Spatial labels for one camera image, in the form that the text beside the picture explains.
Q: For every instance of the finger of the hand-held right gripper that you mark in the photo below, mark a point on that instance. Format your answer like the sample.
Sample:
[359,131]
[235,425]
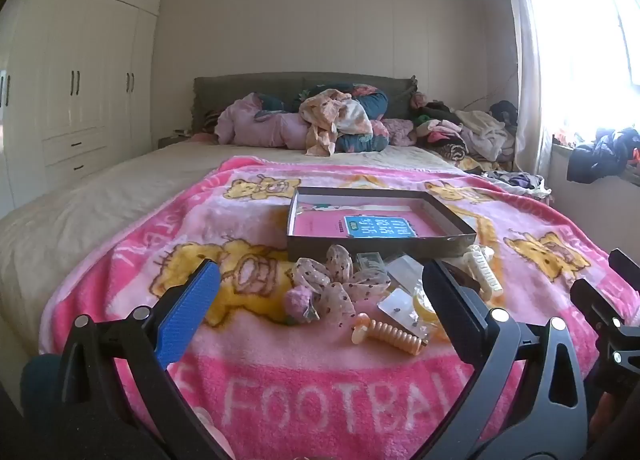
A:
[625,267]
[595,302]

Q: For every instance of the pink fuzzy garment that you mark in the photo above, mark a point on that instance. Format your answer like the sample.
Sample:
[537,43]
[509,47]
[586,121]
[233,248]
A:
[397,133]

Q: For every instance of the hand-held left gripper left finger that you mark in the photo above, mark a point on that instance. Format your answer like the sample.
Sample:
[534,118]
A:
[187,312]

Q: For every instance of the window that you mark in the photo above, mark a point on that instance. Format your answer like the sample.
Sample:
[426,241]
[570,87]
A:
[590,40]

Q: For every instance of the pile of clothes on bed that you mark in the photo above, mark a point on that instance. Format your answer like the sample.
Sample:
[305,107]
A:
[372,105]

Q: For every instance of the nightstand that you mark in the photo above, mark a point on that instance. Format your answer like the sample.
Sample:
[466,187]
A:
[172,141]

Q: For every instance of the polka dot mesh hair bow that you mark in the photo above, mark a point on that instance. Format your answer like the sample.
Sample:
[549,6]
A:
[345,285]

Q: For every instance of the pink padded pajamas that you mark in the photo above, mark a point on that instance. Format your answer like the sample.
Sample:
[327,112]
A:
[260,128]

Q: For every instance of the blue card in box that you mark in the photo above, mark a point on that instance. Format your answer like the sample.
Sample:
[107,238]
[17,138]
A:
[320,225]

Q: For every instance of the yellow round hair accessory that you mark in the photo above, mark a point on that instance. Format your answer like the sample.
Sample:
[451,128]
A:
[425,310]

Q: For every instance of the bed with beige sheet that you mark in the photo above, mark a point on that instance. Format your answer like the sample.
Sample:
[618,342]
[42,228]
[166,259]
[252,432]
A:
[100,200]

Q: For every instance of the cream curtain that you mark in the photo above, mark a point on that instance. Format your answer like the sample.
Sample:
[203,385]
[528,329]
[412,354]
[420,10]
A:
[530,90]

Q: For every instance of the orange spiral hair clip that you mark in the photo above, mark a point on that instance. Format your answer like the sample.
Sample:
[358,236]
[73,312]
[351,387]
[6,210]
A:
[387,332]

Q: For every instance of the clear plastic packet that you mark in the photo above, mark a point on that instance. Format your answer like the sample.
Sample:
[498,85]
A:
[370,261]
[405,270]

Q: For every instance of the bag of clothes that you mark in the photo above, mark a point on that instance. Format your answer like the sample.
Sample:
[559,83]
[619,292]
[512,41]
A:
[522,183]

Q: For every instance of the cream built-in wardrobe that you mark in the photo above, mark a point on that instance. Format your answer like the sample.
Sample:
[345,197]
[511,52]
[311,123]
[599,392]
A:
[75,65]

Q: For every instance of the pink cartoon printed blanket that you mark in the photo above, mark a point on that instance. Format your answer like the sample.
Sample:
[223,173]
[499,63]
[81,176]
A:
[320,390]

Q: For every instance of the white claw hair clip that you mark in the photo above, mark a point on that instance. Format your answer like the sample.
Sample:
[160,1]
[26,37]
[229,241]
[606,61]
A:
[482,265]

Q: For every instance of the dark teal clothing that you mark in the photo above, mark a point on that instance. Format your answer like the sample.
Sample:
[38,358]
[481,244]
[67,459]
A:
[37,385]

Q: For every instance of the pile of mixed clothes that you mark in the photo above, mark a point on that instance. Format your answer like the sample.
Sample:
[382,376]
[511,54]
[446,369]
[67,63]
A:
[475,135]

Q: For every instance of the dark jacket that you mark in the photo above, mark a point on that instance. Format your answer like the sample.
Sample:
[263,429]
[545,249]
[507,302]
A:
[600,153]

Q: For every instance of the clear earring bag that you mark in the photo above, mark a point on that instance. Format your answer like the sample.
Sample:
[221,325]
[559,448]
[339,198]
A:
[400,307]

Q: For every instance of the orange and white patterned cloth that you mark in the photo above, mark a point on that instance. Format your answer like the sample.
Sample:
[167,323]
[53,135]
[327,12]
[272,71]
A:
[325,115]

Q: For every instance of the dark red hair clip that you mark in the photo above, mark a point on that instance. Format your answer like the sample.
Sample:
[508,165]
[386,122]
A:
[462,280]

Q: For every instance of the shallow cardboard box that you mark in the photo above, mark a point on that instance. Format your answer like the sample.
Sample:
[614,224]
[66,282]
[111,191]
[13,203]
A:
[380,246]

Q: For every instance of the grey-green upholstered headboard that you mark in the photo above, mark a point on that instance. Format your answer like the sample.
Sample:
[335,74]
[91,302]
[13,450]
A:
[280,85]

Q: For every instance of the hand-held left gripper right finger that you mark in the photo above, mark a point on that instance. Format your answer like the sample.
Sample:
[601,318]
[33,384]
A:
[450,305]

